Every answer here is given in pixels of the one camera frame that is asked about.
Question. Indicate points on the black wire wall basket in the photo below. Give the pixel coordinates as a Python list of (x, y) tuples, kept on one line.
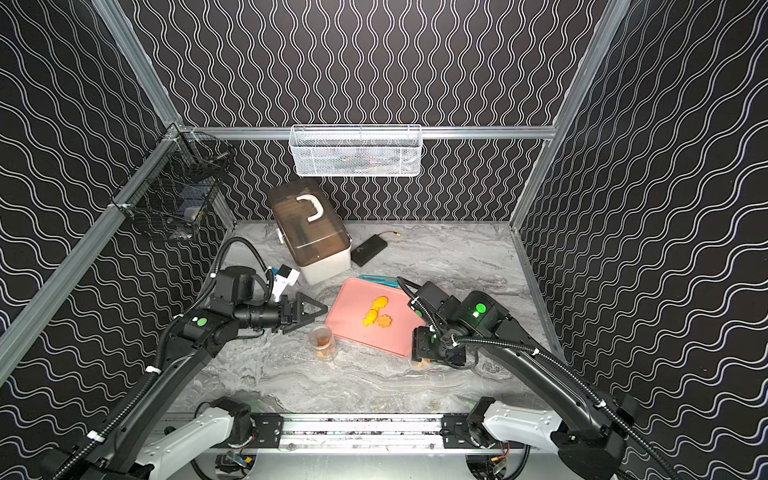
[(173, 202)]

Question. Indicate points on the pink plastic tray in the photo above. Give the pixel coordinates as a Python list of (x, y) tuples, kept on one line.
[(353, 302)]

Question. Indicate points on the black battery pack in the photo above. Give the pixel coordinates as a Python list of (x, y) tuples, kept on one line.
[(368, 249)]

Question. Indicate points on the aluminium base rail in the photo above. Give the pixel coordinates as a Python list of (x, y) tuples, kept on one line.
[(489, 427)]

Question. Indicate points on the white box brown lid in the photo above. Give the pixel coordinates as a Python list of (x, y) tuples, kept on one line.
[(312, 230)]

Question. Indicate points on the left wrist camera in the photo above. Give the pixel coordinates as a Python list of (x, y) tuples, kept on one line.
[(283, 277)]

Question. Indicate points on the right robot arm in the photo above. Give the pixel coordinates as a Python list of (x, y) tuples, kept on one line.
[(481, 323)]

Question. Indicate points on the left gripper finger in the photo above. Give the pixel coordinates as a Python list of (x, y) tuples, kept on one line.
[(309, 306), (292, 323)]

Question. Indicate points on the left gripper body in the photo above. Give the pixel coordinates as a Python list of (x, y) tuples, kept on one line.
[(289, 312)]

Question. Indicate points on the teal utility knife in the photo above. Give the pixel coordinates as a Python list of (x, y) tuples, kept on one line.
[(382, 280)]

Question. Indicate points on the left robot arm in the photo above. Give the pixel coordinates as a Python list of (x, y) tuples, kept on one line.
[(233, 298)]

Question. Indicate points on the white mesh wall basket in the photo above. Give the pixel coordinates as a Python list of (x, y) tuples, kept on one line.
[(362, 150)]

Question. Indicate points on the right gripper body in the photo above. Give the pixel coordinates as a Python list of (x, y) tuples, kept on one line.
[(426, 345)]

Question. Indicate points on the yellow cookie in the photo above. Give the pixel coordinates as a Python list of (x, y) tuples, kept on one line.
[(380, 303), (371, 317), (384, 321)]

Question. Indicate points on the clear jar dark cookies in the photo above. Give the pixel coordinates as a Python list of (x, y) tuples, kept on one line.
[(322, 341)]

